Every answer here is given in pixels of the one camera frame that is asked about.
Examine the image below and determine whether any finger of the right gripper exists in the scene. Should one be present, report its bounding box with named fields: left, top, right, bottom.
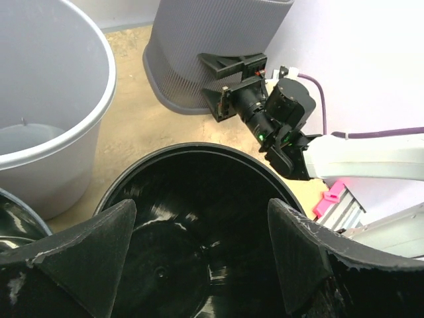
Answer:
left=201, top=88, right=229, bottom=123
left=197, top=53, right=246, bottom=80

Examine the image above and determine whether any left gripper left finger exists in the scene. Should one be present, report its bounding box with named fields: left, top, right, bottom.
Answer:
left=1, top=199, right=136, bottom=317

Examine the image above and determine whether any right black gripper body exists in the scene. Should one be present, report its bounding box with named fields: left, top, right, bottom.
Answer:
left=222, top=53, right=274, bottom=133

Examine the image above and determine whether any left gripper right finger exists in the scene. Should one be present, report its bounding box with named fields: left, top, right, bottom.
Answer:
left=268, top=199, right=423, bottom=317

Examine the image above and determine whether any grey slotted square bin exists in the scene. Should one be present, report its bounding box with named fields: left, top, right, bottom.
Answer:
left=142, top=0, right=293, bottom=115

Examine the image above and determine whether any black ribbed round bin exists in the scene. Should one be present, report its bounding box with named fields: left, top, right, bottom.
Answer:
left=96, top=142, right=301, bottom=317

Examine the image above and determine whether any light grey round bucket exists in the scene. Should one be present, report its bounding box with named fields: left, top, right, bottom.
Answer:
left=1, top=1, right=117, bottom=220

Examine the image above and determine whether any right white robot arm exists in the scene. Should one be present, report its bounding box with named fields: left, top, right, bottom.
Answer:
left=198, top=53, right=423, bottom=181

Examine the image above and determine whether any dark blue round bin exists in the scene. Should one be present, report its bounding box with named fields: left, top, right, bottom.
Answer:
left=1, top=189, right=52, bottom=252

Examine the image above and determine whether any pink plastic clip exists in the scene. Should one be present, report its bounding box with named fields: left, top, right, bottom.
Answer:
left=313, top=180, right=345, bottom=219

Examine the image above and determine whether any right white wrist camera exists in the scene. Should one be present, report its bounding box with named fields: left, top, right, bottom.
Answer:
left=272, top=66, right=299, bottom=80

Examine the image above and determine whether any aluminium frame rail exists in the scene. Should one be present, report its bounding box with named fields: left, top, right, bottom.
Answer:
left=315, top=186, right=423, bottom=261

